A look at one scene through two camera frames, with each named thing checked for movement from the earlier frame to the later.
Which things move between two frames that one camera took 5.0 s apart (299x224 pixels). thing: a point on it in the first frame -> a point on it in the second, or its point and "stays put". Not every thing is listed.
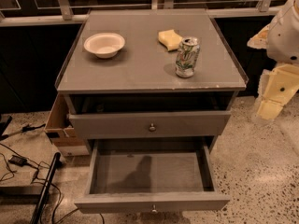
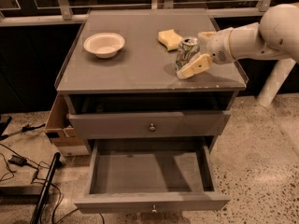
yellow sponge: [170, 39] stays put
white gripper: [285, 37] -> [219, 49]
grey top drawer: [149, 125] stays put
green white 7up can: [187, 55] stays put
